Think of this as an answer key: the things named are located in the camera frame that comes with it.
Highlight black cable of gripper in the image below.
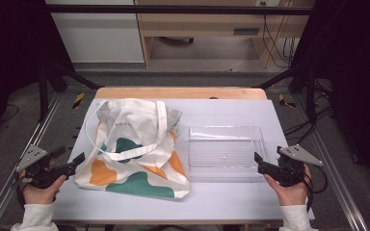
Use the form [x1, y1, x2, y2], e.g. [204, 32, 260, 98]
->
[12, 177, 27, 209]
[303, 164, 329, 213]

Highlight white tote bag orange green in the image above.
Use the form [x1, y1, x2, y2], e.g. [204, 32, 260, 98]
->
[73, 97, 191, 200]

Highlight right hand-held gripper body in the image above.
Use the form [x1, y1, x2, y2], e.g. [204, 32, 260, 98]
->
[268, 143, 324, 188]

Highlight clear plastic container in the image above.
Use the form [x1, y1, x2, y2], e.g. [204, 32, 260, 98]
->
[187, 125, 271, 183]

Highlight black horizontal frame bar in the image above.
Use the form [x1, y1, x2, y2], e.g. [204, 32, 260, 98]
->
[42, 4, 314, 16]

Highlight thin black floor cable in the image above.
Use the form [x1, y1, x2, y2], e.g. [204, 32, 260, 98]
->
[0, 104, 20, 123]

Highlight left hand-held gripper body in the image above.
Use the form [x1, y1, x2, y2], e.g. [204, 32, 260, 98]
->
[14, 144, 70, 190]

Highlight yellow black tape piece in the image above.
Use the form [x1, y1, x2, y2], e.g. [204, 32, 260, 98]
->
[277, 93, 297, 109]
[72, 92, 86, 110]

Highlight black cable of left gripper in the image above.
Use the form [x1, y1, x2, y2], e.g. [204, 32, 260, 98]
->
[12, 177, 27, 209]

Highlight person's left hand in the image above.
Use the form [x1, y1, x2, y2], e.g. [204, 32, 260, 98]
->
[19, 171, 67, 206]

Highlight black hanging cables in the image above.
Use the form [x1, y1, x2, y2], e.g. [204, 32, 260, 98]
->
[260, 1, 298, 68]

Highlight black curtain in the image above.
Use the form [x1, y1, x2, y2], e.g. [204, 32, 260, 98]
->
[0, 0, 75, 145]
[290, 0, 370, 193]

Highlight person's right hand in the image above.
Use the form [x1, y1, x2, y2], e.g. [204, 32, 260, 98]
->
[263, 164, 312, 207]

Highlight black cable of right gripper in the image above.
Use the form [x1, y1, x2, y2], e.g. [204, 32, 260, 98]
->
[303, 164, 329, 213]

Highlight black metal stand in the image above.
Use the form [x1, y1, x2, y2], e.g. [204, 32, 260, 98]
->
[253, 62, 319, 124]
[38, 61, 104, 123]

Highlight light wooden desk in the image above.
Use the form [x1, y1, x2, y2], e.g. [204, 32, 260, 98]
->
[134, 0, 316, 69]

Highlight wooden table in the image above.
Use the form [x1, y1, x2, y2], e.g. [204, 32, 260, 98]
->
[52, 86, 285, 226]

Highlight black floor cables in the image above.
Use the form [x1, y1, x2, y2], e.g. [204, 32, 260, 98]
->
[283, 80, 335, 145]

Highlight aluminium rail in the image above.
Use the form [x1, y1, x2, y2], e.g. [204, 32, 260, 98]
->
[293, 94, 370, 231]
[0, 92, 62, 231]

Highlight white table cover sheet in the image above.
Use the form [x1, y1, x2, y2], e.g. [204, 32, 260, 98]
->
[51, 97, 316, 223]

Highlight white cabinet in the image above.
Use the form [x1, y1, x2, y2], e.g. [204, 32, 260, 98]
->
[44, 0, 145, 64]

